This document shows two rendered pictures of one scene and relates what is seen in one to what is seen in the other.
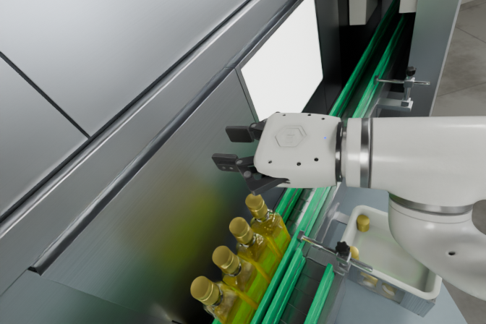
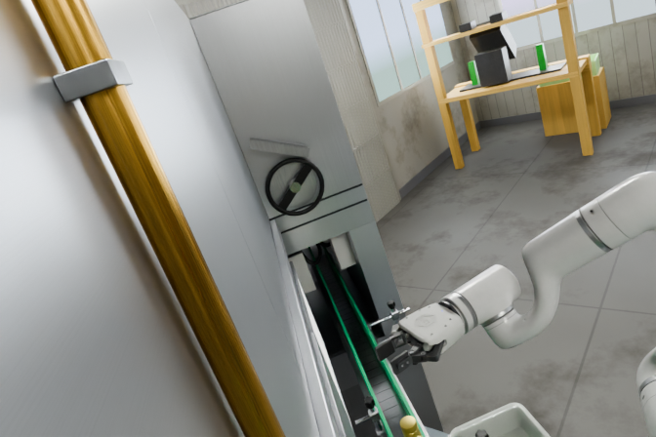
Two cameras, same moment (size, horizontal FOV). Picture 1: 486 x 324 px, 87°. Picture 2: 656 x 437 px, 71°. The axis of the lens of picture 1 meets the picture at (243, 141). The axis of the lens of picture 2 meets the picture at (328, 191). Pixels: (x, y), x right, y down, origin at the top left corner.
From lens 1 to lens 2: 0.76 m
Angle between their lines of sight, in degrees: 55
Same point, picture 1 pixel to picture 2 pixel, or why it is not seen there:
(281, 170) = (440, 334)
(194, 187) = not seen: outside the picture
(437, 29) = (381, 270)
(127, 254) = not seen: outside the picture
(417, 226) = (507, 324)
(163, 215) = not seen: outside the picture
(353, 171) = (468, 315)
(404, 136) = (471, 288)
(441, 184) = (498, 298)
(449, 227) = (514, 316)
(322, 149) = (447, 314)
